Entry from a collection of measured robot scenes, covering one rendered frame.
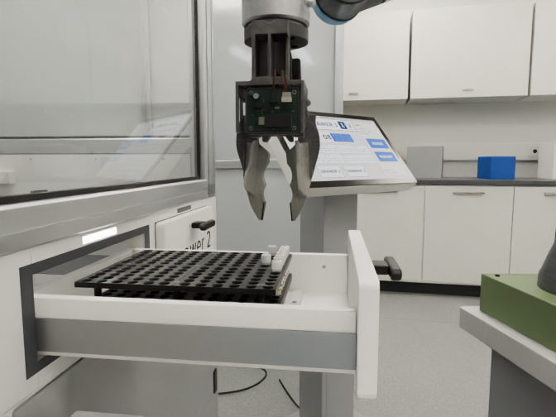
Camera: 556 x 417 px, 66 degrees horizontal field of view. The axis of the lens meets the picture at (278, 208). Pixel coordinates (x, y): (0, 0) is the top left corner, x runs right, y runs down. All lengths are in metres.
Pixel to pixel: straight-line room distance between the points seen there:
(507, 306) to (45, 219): 0.69
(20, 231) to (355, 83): 3.48
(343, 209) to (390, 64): 2.52
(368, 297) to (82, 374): 0.37
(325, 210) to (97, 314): 1.01
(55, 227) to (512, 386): 0.74
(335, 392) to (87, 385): 1.12
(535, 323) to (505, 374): 0.15
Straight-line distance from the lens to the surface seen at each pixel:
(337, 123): 1.49
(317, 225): 1.40
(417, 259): 3.50
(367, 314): 0.39
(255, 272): 0.52
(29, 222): 0.49
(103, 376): 0.65
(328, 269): 0.65
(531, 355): 0.75
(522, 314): 0.80
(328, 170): 1.28
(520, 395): 0.87
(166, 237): 0.75
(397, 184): 1.47
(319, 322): 0.41
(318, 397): 1.59
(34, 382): 0.53
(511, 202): 3.56
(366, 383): 0.42
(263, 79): 0.45
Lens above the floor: 1.03
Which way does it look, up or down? 6 degrees down
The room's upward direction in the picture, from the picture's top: straight up
